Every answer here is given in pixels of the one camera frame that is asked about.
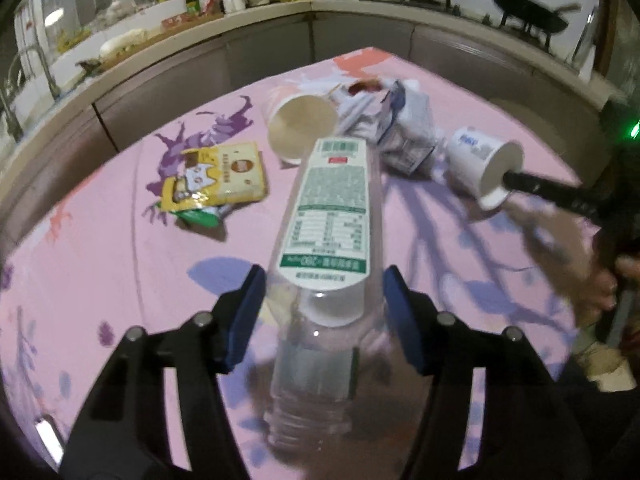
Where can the green snack packet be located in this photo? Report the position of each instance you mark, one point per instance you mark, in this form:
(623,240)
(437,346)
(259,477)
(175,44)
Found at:
(200,216)

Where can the white blue carton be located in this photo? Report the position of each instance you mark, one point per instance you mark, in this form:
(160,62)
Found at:
(410,125)

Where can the pink floral tablecloth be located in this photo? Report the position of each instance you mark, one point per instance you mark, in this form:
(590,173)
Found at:
(100,260)

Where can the beige paper cup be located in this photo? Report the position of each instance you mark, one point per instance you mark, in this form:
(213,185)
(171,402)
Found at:
(300,125)

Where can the white paper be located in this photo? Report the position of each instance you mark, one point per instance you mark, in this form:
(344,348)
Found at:
(360,112)

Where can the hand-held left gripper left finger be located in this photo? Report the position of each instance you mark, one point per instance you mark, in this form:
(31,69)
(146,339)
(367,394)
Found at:
(247,310)

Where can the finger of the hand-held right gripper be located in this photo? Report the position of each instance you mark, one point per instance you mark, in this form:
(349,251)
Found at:
(545,187)

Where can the person's right hand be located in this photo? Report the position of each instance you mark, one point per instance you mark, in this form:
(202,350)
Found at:
(590,272)

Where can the white paper cup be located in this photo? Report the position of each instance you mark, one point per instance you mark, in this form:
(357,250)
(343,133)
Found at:
(470,160)

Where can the gas stove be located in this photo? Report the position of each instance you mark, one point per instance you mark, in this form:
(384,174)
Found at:
(400,1)

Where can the metal sink faucet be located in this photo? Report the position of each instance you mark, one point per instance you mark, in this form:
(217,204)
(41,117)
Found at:
(47,70)
(10,115)

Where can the barred kitchen window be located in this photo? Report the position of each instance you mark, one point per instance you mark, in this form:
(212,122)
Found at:
(75,0)

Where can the white vegetable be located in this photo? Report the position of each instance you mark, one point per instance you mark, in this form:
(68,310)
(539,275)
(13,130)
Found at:
(122,42)

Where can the clear plastic bottle green label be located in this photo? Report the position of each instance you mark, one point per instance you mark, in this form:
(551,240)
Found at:
(330,200)

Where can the small white jar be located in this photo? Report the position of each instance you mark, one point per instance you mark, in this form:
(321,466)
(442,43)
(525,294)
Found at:
(233,2)

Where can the yellow snack packet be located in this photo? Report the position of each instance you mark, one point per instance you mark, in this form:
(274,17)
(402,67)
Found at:
(235,170)

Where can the grey kitchen counter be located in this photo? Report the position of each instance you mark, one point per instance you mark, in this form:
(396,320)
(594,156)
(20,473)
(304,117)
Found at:
(270,45)

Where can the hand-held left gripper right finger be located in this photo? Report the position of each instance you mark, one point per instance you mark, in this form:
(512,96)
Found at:
(400,310)

